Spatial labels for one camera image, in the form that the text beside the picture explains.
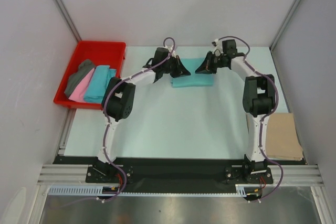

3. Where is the mint green t shirt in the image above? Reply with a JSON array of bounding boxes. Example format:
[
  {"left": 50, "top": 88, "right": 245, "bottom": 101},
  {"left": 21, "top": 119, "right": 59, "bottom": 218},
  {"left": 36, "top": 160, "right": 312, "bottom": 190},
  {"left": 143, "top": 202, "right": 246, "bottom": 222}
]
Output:
[{"left": 171, "top": 58, "right": 214, "bottom": 88}]

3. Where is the right aluminium corner post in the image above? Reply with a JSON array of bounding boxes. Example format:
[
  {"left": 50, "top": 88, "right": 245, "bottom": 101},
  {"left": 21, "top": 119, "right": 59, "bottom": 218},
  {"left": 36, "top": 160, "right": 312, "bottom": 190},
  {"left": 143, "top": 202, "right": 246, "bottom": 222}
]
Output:
[{"left": 269, "top": 0, "right": 303, "bottom": 52}]

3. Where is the folded beige t shirt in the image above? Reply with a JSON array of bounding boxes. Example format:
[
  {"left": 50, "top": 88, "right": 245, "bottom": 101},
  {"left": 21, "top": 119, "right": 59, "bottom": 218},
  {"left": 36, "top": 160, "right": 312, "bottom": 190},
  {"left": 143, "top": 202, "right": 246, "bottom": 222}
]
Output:
[{"left": 266, "top": 113, "right": 303, "bottom": 161}]

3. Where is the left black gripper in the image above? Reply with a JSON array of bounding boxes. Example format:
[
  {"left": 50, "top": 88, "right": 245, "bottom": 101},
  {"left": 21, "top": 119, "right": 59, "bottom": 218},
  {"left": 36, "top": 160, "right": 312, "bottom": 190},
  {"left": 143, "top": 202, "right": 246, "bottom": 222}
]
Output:
[{"left": 161, "top": 55, "right": 190, "bottom": 78}]

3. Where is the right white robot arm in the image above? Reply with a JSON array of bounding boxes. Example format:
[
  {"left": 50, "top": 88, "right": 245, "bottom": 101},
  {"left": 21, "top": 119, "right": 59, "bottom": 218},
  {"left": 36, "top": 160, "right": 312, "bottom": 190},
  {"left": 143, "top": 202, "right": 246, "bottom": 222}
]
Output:
[{"left": 195, "top": 36, "right": 279, "bottom": 183}]

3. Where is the grey t shirt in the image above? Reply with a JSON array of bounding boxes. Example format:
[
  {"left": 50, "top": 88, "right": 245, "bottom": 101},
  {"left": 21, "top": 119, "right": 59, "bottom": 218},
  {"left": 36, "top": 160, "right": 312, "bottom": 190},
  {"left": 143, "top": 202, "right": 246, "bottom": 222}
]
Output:
[{"left": 64, "top": 59, "right": 96, "bottom": 98}]

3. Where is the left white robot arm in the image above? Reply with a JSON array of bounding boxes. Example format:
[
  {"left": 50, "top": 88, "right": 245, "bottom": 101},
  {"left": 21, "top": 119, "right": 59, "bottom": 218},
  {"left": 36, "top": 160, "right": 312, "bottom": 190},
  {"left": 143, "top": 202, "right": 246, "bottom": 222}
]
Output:
[{"left": 97, "top": 46, "right": 191, "bottom": 182}]

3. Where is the aluminium corner post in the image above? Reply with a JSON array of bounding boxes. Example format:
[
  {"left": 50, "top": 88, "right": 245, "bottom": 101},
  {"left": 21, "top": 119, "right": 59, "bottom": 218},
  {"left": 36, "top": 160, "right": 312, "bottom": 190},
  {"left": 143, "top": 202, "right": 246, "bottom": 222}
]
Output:
[
  {"left": 52, "top": 0, "right": 82, "bottom": 42},
  {"left": 269, "top": 0, "right": 303, "bottom": 52}
]

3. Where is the left aluminium corner post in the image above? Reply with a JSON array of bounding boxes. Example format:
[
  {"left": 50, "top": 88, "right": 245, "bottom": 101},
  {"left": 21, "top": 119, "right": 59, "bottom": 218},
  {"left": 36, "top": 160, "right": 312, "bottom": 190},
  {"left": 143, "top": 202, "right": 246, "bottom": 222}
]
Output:
[{"left": 52, "top": 0, "right": 82, "bottom": 42}]

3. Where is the red plastic bin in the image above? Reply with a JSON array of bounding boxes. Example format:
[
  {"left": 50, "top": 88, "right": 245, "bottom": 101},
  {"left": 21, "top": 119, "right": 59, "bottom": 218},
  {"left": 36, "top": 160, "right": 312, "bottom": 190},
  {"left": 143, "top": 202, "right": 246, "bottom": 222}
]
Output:
[{"left": 54, "top": 40, "right": 126, "bottom": 110}]

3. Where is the pink t shirt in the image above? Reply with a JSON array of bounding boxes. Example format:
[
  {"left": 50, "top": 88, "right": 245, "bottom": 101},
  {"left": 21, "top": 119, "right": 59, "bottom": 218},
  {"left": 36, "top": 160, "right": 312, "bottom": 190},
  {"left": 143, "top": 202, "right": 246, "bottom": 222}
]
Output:
[{"left": 68, "top": 68, "right": 95, "bottom": 103}]

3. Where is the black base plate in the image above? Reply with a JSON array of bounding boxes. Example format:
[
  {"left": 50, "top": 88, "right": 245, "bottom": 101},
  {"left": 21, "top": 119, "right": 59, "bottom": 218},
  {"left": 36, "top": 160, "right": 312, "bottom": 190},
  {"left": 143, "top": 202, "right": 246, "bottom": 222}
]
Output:
[{"left": 53, "top": 156, "right": 306, "bottom": 194}]

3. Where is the white slotted cable duct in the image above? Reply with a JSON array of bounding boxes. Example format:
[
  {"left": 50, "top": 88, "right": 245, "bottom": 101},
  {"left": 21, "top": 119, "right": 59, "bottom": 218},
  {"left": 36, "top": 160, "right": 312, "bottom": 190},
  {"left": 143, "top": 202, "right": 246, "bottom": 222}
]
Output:
[{"left": 48, "top": 185, "right": 261, "bottom": 197}]

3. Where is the aluminium rail frame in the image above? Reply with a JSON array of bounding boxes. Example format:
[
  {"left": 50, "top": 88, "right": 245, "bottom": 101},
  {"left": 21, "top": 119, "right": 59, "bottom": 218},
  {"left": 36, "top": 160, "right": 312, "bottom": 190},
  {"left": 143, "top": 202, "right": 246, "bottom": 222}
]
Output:
[{"left": 36, "top": 108, "right": 326, "bottom": 224}]

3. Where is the blue t shirt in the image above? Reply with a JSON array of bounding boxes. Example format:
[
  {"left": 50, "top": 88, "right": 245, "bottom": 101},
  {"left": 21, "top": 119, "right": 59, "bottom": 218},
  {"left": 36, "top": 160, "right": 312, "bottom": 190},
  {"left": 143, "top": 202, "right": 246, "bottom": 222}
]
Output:
[{"left": 83, "top": 65, "right": 117, "bottom": 104}]

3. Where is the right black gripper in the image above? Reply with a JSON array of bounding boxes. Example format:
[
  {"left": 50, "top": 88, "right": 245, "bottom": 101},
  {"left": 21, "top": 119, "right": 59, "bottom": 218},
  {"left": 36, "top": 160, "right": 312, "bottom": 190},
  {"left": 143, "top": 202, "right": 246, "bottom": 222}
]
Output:
[{"left": 196, "top": 51, "right": 227, "bottom": 74}]

